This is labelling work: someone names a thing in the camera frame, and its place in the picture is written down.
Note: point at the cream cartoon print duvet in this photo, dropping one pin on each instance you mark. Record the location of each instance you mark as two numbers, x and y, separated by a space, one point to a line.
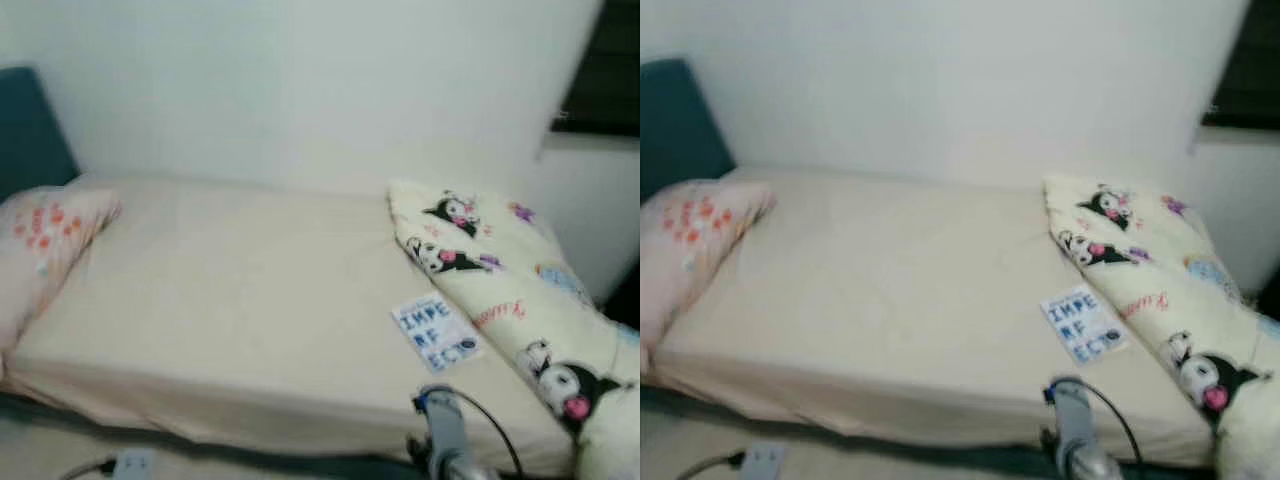
1160 270
520 290

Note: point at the white book with blue letters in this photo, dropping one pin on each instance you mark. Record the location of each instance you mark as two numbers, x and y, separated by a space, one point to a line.
435 335
1083 325

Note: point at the cream sheeted mattress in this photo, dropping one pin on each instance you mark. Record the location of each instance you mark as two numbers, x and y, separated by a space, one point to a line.
250 300
900 290

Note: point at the black cabinet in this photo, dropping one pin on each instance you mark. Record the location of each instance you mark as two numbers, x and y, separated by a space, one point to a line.
1270 295
625 300

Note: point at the pink pillow with red dots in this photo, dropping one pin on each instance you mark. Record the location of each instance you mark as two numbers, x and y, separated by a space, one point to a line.
700 240
50 250

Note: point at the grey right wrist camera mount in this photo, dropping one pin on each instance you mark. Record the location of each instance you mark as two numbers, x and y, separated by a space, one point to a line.
443 425
1072 420

